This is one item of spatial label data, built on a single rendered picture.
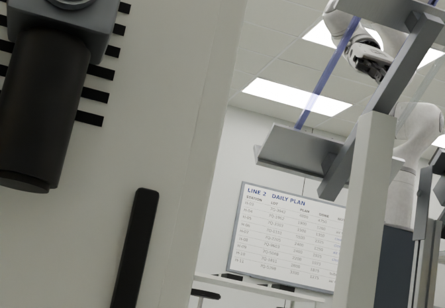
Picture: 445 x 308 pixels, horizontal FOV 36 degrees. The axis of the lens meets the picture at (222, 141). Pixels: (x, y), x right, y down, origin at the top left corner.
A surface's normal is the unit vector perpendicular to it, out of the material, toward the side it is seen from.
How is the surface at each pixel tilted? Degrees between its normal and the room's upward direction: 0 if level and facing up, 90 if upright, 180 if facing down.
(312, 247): 90
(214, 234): 90
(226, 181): 90
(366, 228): 90
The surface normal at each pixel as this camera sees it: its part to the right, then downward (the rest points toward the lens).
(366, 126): -0.93, -0.26
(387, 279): 0.33, -0.19
